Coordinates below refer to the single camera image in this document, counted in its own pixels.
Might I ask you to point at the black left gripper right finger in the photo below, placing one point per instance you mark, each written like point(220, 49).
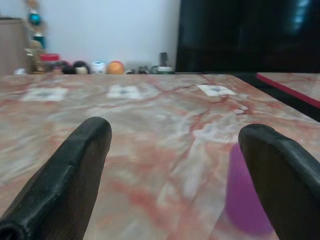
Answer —
point(287, 185)

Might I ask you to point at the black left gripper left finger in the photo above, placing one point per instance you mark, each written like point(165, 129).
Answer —
point(57, 180)

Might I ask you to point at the purple plastic cup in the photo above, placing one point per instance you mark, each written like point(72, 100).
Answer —
point(237, 200)

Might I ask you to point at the white paper sticker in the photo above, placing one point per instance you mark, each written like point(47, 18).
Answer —
point(44, 94)
point(124, 92)
point(215, 90)

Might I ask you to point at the white round doll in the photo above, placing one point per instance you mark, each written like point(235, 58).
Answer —
point(99, 67)

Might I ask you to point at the red lid jar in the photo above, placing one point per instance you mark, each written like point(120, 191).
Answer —
point(50, 58)

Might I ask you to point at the gold figurine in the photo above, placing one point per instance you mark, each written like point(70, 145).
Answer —
point(34, 58)

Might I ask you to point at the orange round doll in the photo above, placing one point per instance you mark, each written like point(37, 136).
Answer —
point(116, 67)

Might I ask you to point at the teal cylinder ornament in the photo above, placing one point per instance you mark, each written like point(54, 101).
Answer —
point(39, 40)

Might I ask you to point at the light wooden cabinet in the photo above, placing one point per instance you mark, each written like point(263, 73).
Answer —
point(12, 45)

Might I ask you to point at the green and white toy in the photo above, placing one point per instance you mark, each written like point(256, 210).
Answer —
point(165, 69)

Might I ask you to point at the black flat television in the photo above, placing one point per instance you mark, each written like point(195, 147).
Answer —
point(250, 35)

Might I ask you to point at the small black upright device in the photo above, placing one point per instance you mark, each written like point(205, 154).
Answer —
point(163, 58)

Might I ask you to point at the teal bauble ornament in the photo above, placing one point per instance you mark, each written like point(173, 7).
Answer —
point(34, 18)

